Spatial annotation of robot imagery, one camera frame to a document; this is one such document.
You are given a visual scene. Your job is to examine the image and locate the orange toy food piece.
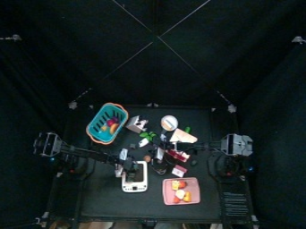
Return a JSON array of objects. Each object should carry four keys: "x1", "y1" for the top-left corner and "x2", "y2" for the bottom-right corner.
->
[{"x1": 182, "y1": 191, "x2": 194, "y2": 204}]

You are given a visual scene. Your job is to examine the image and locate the white tray with black centre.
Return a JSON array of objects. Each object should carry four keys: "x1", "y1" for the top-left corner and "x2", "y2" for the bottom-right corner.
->
[{"x1": 120, "y1": 160, "x2": 150, "y2": 193}]

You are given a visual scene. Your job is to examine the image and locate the red and white toy food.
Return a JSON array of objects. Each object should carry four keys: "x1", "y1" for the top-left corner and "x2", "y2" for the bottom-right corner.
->
[{"x1": 166, "y1": 148, "x2": 191, "y2": 164}]

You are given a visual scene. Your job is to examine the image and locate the green toy leaf vegetable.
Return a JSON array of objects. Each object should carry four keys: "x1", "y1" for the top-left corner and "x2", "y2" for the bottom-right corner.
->
[{"x1": 139, "y1": 131, "x2": 158, "y2": 142}]

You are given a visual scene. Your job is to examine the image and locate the pink and white small box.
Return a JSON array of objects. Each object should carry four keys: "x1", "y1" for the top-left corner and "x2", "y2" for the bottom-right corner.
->
[{"x1": 171, "y1": 165, "x2": 187, "y2": 178}]

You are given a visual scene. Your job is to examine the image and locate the beige wooden board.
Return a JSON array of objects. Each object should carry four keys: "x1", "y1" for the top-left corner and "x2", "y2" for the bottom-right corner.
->
[{"x1": 168, "y1": 128, "x2": 198, "y2": 145}]

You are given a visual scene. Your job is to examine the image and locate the white toy toaster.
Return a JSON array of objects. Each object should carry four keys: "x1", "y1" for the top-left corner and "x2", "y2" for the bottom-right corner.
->
[{"x1": 126, "y1": 114, "x2": 150, "y2": 134}]

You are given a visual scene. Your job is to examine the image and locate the orange toy fruit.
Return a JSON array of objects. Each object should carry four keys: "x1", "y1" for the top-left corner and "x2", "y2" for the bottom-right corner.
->
[{"x1": 108, "y1": 123, "x2": 120, "y2": 135}]

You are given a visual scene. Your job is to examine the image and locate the teal basket with orange rim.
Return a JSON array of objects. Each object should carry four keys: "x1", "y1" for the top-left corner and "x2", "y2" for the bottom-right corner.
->
[{"x1": 85, "y1": 102, "x2": 131, "y2": 146}]

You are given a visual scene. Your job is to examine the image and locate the white round plate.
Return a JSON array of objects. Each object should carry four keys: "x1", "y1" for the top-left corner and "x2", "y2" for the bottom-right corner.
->
[{"x1": 160, "y1": 114, "x2": 179, "y2": 132}]

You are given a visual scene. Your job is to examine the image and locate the pink tray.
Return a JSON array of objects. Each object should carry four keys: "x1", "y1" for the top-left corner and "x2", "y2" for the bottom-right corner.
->
[{"x1": 162, "y1": 177, "x2": 202, "y2": 206}]

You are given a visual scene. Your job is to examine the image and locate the red toy fruit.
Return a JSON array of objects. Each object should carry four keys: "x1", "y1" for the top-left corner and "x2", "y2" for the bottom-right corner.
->
[{"x1": 107, "y1": 116, "x2": 120, "y2": 127}]

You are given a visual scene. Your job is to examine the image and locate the black sheet with white text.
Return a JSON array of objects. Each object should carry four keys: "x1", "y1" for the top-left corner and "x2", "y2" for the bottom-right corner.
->
[{"x1": 220, "y1": 191, "x2": 251, "y2": 222}]

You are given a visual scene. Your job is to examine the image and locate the black pan with grey handle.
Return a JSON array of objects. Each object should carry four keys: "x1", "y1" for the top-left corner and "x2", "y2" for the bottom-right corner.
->
[{"x1": 150, "y1": 162, "x2": 170, "y2": 176}]

